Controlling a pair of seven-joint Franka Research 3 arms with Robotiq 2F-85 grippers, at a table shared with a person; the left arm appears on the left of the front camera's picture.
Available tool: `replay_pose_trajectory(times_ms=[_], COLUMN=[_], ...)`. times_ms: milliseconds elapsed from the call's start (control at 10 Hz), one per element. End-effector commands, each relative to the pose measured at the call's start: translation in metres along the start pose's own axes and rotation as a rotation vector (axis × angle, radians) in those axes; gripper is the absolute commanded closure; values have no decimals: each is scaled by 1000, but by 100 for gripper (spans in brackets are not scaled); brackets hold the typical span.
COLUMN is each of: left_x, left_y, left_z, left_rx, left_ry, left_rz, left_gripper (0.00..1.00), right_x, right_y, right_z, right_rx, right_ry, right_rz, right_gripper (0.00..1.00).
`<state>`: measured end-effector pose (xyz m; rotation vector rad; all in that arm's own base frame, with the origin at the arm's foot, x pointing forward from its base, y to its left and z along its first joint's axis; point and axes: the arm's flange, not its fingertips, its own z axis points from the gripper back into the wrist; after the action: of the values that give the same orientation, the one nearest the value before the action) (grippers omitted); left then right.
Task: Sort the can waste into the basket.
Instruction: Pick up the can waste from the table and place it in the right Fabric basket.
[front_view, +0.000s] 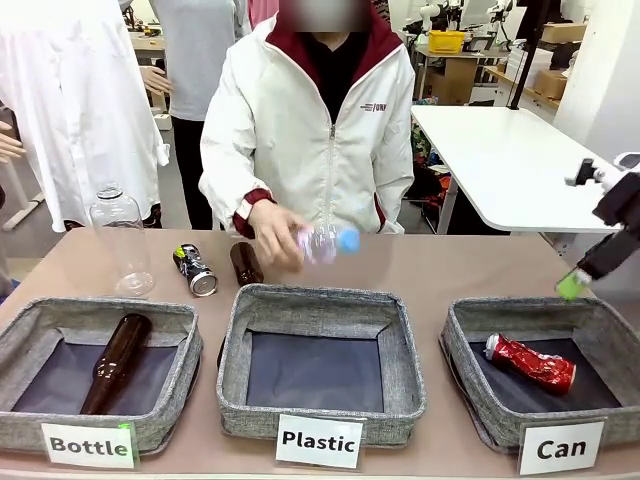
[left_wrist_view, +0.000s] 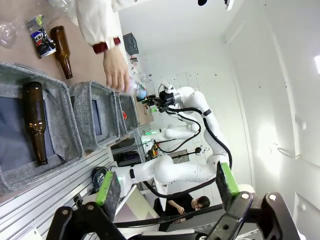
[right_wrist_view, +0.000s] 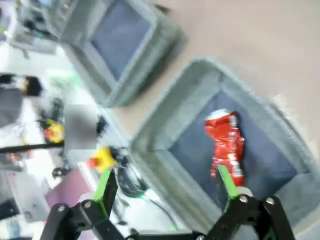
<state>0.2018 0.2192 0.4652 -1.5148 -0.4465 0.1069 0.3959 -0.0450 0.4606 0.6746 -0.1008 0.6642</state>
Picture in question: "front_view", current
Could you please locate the white label card Can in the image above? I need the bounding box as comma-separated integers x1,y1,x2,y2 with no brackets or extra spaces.
517,420,607,477

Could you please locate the wooden workbench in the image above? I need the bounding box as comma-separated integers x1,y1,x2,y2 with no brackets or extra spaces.
412,43,509,107

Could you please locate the black pole stand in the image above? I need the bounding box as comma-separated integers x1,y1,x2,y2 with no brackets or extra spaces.
506,0,545,112

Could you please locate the grey fabric basket can label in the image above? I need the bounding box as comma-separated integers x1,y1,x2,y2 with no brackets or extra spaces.
439,295,640,454

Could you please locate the person in white red jacket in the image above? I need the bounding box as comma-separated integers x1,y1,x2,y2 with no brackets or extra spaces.
198,0,417,240

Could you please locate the white label card Bottle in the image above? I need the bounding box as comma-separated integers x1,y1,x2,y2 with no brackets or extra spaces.
40,421,141,470

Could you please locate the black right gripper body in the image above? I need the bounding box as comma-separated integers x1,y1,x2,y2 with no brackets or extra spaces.
591,170,640,232

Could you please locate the yellow plastic crate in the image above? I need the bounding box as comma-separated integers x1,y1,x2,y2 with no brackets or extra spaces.
428,29,467,56

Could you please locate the person's right hand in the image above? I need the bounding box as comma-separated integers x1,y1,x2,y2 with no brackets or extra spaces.
247,201,307,274

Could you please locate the grey fabric basket bottle label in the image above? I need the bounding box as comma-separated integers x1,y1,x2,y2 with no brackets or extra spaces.
0,296,204,455

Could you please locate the crushed red drink can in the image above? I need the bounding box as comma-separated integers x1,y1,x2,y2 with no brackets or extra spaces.
483,332,578,397

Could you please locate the cardboard box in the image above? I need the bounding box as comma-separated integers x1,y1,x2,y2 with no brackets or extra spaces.
532,68,570,101
541,21,588,45

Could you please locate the crushed black drink can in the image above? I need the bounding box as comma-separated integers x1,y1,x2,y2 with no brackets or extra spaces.
172,243,220,298

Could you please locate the large clear plastic jar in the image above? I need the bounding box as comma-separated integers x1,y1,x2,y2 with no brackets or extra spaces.
89,183,156,300

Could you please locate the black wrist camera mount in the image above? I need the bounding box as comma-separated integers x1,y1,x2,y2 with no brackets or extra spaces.
564,157,599,189

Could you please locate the small brown glass bottle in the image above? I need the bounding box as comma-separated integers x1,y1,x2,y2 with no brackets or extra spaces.
229,241,265,288

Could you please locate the wooden mannequin stand foot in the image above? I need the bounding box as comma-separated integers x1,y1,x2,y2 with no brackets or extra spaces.
1,191,47,232

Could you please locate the long brown glass bottle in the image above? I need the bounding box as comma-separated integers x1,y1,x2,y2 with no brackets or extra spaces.
79,312,154,416

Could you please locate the white label card Plastic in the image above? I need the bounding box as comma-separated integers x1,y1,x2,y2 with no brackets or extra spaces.
274,413,365,470

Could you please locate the clear plastic bottle blue cap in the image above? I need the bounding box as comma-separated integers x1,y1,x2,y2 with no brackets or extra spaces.
296,223,362,267

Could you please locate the grey fabric basket plastic label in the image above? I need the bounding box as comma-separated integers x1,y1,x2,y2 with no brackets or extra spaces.
215,283,428,449

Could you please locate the white background table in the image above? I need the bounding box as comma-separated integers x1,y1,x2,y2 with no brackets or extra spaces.
409,104,625,236

